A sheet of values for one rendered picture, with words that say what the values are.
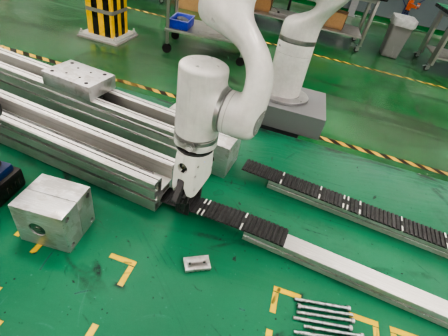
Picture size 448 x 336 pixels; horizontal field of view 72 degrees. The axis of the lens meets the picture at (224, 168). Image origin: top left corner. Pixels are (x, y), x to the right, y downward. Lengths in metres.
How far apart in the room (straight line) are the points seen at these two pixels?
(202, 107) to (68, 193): 0.30
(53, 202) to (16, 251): 0.12
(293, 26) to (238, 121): 0.60
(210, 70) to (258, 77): 0.08
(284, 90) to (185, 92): 0.62
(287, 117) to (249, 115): 0.57
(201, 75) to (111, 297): 0.40
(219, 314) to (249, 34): 0.46
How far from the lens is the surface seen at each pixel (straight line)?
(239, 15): 0.51
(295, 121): 1.06
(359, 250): 0.79
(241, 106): 0.50
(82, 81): 0.95
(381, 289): 0.71
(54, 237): 0.65
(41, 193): 0.65
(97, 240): 0.68
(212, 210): 0.70
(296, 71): 1.08
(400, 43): 5.62
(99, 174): 0.75
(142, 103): 0.93
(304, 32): 1.05
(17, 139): 0.89
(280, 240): 0.67
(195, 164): 0.58
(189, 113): 0.53
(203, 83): 0.50
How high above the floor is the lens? 1.31
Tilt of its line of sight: 39 degrees down
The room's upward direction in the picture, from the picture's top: 12 degrees clockwise
